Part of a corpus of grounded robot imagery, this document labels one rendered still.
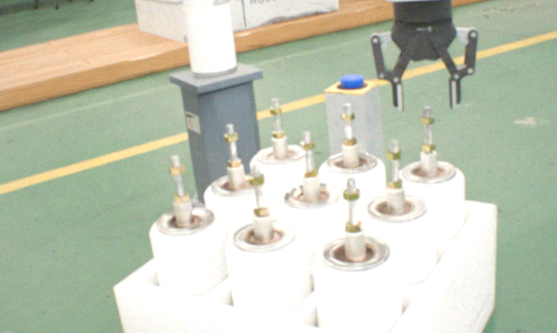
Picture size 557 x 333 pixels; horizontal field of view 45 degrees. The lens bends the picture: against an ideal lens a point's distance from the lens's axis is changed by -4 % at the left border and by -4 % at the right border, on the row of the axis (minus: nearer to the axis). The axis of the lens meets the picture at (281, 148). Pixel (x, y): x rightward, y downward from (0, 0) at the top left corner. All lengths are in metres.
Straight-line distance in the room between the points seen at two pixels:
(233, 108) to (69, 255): 0.44
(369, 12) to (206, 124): 2.09
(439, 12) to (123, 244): 0.84
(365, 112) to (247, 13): 2.01
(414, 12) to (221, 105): 0.60
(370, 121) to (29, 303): 0.68
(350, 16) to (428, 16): 2.45
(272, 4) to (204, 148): 1.82
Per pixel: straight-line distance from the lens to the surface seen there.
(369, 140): 1.16
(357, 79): 1.14
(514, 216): 1.41
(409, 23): 0.89
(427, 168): 0.95
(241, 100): 1.39
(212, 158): 1.40
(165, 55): 2.87
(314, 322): 0.82
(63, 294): 1.31
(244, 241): 0.81
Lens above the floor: 0.63
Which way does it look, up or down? 20 degrees down
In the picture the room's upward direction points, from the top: 6 degrees counter-clockwise
